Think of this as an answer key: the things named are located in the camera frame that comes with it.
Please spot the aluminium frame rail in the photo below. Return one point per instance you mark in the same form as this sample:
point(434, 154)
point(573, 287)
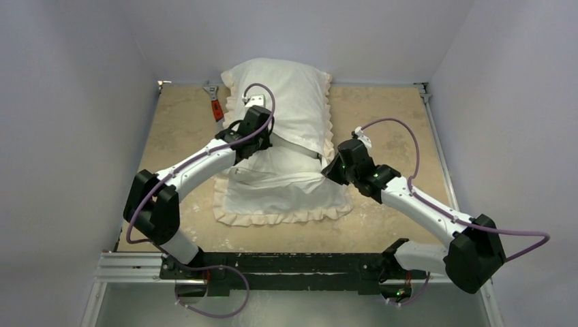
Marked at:
point(435, 299)

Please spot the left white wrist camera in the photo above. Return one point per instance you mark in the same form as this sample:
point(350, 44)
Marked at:
point(254, 100)

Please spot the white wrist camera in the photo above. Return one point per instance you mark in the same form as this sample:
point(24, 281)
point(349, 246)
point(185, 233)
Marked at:
point(360, 135)
point(254, 100)

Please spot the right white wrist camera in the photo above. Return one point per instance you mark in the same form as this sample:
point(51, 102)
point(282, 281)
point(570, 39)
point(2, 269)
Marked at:
point(360, 135)

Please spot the white pillow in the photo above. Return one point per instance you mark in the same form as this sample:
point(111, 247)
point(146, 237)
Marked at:
point(288, 158)

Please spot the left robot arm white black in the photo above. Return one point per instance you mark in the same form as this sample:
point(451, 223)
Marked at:
point(152, 206)

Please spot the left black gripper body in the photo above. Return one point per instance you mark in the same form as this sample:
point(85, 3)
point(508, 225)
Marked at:
point(262, 142)

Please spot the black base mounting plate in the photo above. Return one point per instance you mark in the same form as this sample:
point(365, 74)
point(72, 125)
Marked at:
point(223, 272)

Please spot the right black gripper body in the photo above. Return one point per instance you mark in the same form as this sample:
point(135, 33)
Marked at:
point(332, 172)

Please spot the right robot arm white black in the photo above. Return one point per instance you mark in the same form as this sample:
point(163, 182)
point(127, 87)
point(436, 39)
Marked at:
point(470, 251)

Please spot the grey pillow with cream ruffle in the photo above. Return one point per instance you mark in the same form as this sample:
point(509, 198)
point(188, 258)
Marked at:
point(250, 193)

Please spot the red handled adjustable wrench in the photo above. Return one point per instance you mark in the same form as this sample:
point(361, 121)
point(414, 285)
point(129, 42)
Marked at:
point(216, 108)

